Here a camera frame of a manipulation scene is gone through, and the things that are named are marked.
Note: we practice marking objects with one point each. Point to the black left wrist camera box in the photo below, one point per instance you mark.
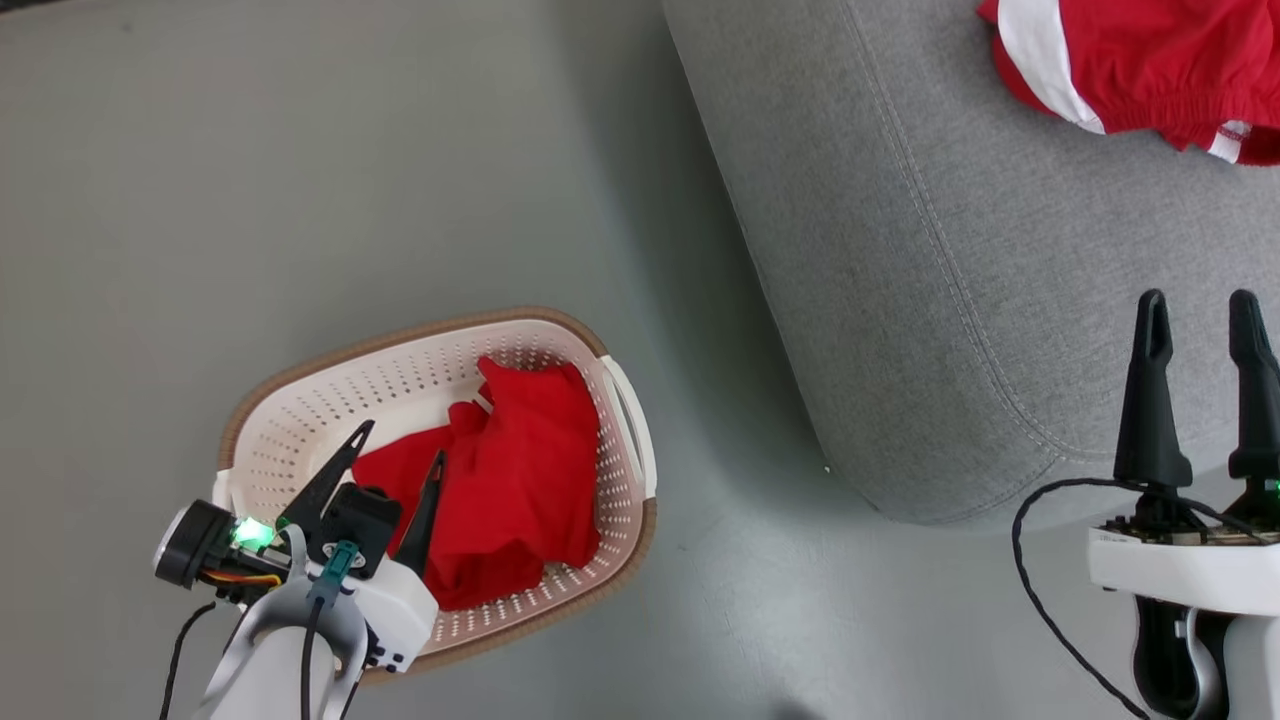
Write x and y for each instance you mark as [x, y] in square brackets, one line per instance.
[362, 520]

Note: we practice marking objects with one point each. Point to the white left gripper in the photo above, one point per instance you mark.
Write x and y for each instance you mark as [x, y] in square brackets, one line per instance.
[400, 615]

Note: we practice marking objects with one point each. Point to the red and white garment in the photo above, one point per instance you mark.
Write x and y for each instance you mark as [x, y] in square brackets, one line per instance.
[1150, 60]

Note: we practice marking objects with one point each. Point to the grey fabric sofa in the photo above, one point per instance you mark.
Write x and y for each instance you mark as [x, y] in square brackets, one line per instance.
[950, 250]

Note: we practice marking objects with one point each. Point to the white perforated laundry basket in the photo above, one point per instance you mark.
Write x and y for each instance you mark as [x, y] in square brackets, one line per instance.
[300, 420]

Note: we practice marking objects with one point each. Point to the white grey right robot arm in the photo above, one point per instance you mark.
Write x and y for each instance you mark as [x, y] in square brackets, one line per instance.
[1250, 670]

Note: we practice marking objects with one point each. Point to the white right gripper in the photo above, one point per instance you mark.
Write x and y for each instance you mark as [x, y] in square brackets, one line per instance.
[1180, 570]

